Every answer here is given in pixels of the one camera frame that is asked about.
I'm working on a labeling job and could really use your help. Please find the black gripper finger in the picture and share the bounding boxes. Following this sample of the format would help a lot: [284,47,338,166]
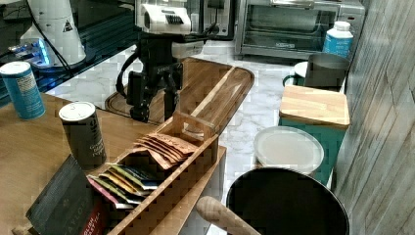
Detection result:
[163,87,179,120]
[130,89,157,122]

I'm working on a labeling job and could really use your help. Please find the white green-rimmed mug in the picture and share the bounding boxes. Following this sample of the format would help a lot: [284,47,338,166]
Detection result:
[283,62,308,86]

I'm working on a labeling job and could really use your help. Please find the colourful tea packets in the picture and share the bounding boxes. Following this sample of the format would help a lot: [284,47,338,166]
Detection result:
[87,164,163,210]

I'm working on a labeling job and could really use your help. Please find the wooden tea organizer box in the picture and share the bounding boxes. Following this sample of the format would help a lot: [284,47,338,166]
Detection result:
[106,112,226,235]

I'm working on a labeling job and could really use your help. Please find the teal box with wooden lid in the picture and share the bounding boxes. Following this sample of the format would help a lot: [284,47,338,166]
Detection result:
[279,85,349,185]

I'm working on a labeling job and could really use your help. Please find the dark grey pepper canister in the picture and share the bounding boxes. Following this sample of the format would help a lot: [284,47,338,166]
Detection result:
[59,102,107,170]

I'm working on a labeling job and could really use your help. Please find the grey metal pitcher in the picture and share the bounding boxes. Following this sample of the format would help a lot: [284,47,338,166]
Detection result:
[304,53,349,91]

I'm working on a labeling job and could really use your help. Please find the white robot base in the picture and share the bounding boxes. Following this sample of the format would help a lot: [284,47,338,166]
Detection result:
[21,0,86,67]

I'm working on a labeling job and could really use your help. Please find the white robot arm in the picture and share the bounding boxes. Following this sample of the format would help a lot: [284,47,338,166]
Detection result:
[116,0,208,122]

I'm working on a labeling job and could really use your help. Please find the black cable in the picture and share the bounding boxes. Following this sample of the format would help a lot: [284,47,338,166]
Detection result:
[115,52,139,99]

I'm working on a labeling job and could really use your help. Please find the black pan with wooden handle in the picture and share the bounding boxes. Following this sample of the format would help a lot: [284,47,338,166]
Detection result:
[196,167,349,235]

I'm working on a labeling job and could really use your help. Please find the brown tea packets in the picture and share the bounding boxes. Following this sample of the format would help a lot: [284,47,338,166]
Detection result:
[132,133,198,169]

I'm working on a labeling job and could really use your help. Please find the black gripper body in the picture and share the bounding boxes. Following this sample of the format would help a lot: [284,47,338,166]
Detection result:
[126,32,182,105]

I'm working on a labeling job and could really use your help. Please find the silver toaster oven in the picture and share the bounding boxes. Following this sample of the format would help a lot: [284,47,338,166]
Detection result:
[235,0,365,60]

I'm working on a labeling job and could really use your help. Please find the black tea box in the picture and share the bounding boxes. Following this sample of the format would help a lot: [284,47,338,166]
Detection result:
[26,155,108,235]

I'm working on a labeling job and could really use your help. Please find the blue bottle with white cap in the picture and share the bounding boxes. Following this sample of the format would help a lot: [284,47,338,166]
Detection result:
[322,21,353,58]

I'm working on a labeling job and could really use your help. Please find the blue cylindrical canister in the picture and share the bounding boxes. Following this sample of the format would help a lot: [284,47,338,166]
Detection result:
[0,62,45,119]

